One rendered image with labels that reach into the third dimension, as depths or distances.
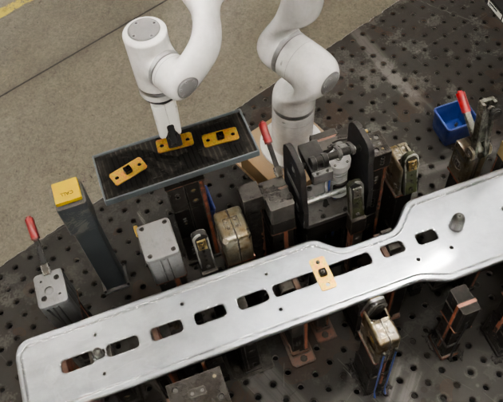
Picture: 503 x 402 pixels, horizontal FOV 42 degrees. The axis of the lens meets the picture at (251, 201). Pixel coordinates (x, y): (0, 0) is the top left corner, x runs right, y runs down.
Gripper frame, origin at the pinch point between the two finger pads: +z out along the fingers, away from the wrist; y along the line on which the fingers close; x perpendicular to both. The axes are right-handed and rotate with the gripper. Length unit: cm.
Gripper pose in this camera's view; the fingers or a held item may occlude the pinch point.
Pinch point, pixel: (172, 135)
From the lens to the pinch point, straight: 150.3
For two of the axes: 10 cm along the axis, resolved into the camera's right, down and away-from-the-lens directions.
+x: 9.6, -2.6, 0.8
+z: 0.7, 5.4, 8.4
